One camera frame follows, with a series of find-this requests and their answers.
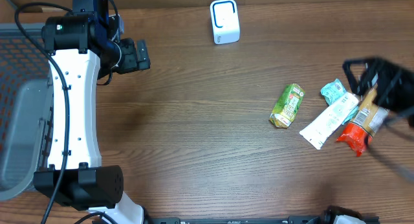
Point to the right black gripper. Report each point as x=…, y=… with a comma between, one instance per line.
x=385, y=70

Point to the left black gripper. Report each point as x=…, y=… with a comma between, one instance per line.
x=134, y=62

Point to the teal snack packet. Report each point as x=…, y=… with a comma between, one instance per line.
x=333, y=91

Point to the orange cracker packet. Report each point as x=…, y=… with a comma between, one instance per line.
x=361, y=129

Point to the white cream tube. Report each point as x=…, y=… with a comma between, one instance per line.
x=329, y=120

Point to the green drink carton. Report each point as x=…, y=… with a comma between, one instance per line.
x=286, y=108

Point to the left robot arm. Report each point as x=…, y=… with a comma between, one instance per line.
x=82, y=47

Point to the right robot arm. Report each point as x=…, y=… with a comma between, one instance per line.
x=407, y=113

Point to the white barcode scanner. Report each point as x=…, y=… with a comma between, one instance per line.
x=225, y=21

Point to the grey plastic basket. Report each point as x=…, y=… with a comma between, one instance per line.
x=26, y=111

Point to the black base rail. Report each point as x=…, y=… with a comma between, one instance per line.
x=289, y=220

